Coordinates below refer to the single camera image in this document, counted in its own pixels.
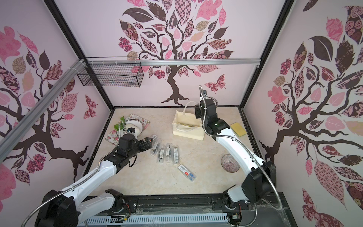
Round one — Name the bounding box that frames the white toy radish with leaves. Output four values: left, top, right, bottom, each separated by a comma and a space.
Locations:
114, 117, 131, 137

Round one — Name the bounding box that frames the white slotted cable duct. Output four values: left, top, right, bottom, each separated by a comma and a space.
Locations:
79, 213, 229, 227

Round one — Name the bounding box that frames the aluminium rail left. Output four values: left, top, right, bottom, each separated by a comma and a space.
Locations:
1, 59, 86, 162

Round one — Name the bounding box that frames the black wire basket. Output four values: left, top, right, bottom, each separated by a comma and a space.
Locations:
77, 57, 144, 88

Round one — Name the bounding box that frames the compass case with red label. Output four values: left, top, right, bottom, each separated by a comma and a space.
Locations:
151, 134, 157, 143

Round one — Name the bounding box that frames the aluminium rail back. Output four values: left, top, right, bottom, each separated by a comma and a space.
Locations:
88, 58, 261, 66

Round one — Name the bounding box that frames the floral rectangular tray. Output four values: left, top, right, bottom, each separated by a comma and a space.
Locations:
105, 114, 150, 145

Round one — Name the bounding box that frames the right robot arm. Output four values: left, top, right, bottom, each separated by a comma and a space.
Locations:
195, 96, 283, 211

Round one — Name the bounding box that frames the cream canvas tote bag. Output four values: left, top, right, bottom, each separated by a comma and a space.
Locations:
172, 101, 205, 141

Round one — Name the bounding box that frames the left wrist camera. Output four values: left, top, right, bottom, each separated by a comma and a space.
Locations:
126, 127, 135, 135

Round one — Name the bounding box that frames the compass case red blue front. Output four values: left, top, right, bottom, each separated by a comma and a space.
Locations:
178, 164, 196, 182

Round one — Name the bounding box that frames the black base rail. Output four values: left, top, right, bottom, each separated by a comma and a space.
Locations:
95, 193, 297, 227

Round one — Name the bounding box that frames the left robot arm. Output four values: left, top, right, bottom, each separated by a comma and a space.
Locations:
21, 134, 153, 227

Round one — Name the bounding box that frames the pink glass bowl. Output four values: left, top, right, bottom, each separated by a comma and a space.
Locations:
221, 154, 240, 173

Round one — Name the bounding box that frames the aluminium rail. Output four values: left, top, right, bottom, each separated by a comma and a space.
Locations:
1, 59, 86, 162
88, 58, 261, 66

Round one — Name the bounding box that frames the yellow green sponge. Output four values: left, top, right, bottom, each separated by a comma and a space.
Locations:
230, 123, 247, 137

